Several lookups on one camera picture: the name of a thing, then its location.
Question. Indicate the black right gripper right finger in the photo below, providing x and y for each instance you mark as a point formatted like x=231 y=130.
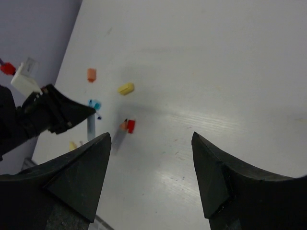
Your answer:
x=236 y=195

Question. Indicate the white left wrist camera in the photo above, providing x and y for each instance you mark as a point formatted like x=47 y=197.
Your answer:
x=23 y=80

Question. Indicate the red marker cap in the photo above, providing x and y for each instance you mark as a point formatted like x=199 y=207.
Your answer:
x=131 y=126

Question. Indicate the blue highlighter marker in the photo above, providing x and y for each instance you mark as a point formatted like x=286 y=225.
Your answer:
x=91 y=127

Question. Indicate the orange clear marker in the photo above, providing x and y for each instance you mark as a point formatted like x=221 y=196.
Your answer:
x=119 y=136

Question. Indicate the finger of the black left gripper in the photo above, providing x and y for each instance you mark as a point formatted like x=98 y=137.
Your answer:
x=67 y=112

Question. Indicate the yellow marker cap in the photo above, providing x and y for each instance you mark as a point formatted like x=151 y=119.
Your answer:
x=126 y=88

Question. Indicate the red cable connector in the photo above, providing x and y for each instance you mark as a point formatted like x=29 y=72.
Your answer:
x=8 y=69

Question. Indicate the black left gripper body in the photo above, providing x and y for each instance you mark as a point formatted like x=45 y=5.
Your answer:
x=39 y=112

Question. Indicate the yellow highlighter marker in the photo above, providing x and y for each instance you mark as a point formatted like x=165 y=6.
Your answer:
x=72 y=146

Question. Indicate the orange marker cap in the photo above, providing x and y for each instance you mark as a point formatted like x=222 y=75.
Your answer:
x=91 y=75

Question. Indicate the blue marker cap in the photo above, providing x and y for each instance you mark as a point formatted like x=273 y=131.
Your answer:
x=94 y=104

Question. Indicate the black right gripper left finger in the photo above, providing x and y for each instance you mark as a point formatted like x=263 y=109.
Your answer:
x=60 y=194

